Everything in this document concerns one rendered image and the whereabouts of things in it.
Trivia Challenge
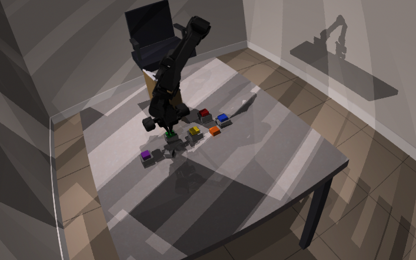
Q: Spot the blue button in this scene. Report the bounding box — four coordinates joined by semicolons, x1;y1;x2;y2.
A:
215;114;231;129

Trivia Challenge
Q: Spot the purple button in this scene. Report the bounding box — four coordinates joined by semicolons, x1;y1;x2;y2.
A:
139;150;155;166

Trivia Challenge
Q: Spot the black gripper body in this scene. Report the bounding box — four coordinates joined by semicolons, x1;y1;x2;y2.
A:
142;101;190;132

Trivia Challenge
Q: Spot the yellow button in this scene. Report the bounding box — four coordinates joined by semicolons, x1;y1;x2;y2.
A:
187;126;203;142

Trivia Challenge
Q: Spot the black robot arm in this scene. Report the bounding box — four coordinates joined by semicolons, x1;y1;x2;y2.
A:
148;16;211;127

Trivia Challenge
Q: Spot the green button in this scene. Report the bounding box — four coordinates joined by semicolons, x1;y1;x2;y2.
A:
164;129;179;145

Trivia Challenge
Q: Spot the red button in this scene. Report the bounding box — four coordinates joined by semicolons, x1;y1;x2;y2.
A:
197;109;212;123

